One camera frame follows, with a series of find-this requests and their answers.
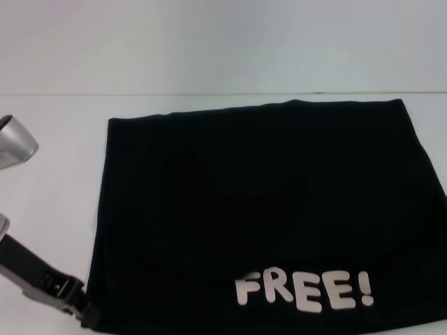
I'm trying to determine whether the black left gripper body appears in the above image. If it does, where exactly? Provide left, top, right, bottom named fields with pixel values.
left=0, top=232, right=85, bottom=317

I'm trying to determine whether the black shirt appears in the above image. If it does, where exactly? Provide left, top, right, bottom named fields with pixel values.
left=83, top=98, right=447, bottom=335

